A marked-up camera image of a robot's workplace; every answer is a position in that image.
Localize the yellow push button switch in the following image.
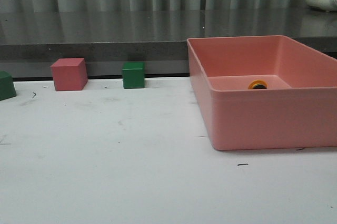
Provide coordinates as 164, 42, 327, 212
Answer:
248, 80, 267, 89

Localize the green cube block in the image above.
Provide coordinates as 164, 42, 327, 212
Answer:
122, 62, 145, 89

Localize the green block at left edge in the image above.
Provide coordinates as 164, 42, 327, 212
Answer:
0, 71, 17, 100

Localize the pink cube block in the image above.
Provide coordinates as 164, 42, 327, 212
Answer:
51, 58, 88, 91

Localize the pink plastic bin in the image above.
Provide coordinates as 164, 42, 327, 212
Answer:
187, 35, 336, 150

